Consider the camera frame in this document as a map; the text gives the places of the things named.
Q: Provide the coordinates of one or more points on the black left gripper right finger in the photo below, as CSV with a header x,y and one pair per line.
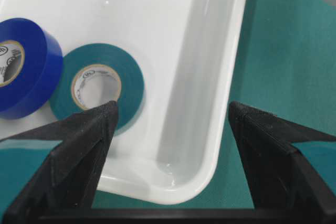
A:
x,y
290,168

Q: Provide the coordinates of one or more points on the blue tape roll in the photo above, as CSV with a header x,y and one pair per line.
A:
x,y
31,66

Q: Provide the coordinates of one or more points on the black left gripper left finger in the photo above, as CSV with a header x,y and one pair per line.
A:
x,y
57,165

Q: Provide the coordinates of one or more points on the teal green tape roll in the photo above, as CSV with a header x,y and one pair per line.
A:
x,y
95,74

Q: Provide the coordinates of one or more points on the white plastic tray case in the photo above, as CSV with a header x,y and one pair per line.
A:
x,y
186,50

